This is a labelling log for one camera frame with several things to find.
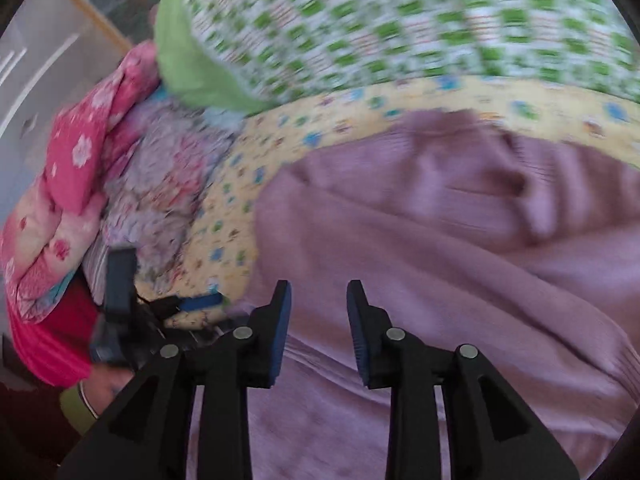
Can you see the red cloth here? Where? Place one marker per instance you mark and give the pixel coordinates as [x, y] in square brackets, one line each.
[50, 345]

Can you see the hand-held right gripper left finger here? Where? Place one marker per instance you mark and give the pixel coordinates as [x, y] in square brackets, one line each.
[282, 330]

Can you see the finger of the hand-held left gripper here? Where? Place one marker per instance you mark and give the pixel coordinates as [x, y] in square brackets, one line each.
[195, 335]
[200, 303]

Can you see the pink floral quilt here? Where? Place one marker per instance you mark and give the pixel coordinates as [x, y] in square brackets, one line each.
[75, 150]

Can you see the green checked quilt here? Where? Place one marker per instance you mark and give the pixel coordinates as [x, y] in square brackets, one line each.
[400, 20]

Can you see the purple floral cloth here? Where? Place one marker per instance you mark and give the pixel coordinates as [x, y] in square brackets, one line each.
[160, 175]

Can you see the yellow bear print bed sheet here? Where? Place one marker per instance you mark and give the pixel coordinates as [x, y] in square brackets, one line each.
[235, 200]

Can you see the purple knit sweater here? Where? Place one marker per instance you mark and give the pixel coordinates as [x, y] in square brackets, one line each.
[400, 260]

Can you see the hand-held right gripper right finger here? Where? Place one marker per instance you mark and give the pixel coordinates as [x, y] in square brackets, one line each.
[356, 340]

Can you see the person's left hand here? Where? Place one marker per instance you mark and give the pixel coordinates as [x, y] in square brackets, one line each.
[102, 385]

